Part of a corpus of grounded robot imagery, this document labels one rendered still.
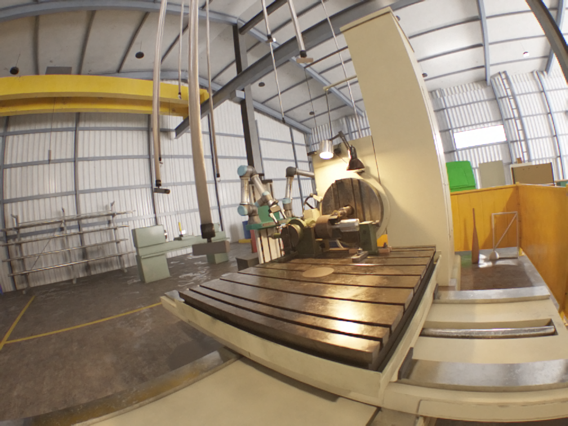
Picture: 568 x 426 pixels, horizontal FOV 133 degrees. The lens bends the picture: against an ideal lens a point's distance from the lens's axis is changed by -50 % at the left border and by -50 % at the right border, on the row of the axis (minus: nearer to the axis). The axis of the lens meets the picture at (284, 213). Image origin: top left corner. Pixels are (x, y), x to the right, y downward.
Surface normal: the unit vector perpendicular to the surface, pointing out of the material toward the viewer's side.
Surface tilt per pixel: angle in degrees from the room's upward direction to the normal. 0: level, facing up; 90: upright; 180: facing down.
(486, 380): 0
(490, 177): 90
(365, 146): 90
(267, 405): 0
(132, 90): 90
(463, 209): 90
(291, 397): 0
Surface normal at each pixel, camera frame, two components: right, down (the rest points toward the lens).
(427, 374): -0.14, -0.99
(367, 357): -0.66, 0.11
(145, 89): 0.73, -0.10
